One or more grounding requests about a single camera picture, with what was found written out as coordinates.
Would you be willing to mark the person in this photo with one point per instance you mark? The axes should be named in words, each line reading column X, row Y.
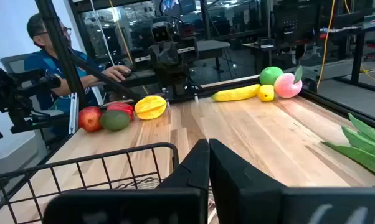
column 38, row 67

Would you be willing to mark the red apple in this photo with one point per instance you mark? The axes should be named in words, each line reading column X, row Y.
column 89, row 119

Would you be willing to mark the grey table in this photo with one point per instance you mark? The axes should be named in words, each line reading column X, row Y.
column 212, row 46

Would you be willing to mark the pink peach with green leaf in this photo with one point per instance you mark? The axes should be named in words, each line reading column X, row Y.
column 287, row 85

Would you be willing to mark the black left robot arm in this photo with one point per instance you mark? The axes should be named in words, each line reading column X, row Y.
column 168, row 62

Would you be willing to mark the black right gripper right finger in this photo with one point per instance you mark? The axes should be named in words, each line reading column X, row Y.
column 253, row 202

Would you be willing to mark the green apple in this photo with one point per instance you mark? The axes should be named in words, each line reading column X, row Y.
column 270, row 75

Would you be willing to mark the black standing desk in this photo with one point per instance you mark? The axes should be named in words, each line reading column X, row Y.
column 358, row 59

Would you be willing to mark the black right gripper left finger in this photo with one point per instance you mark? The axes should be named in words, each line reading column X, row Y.
column 128, row 205

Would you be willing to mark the dark grey desk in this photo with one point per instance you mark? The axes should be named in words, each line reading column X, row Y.
column 137, row 77

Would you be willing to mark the green avocado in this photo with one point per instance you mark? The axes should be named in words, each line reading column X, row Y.
column 114, row 120

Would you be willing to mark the red bell pepper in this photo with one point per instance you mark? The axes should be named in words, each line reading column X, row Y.
column 122, row 107

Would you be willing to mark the yellow lemon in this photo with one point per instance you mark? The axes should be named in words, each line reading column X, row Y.
column 266, row 92

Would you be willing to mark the long green leafy vegetable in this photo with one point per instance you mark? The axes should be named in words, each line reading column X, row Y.
column 365, row 146

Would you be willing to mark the black mounted device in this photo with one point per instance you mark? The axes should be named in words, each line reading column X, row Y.
column 13, row 90

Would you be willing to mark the black aluminium table frame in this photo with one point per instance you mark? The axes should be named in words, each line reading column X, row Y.
column 59, row 46

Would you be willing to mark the yellow banana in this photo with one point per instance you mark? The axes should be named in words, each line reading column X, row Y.
column 235, row 93

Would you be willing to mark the yellow orange starfruit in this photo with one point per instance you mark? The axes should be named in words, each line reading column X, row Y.
column 150, row 107

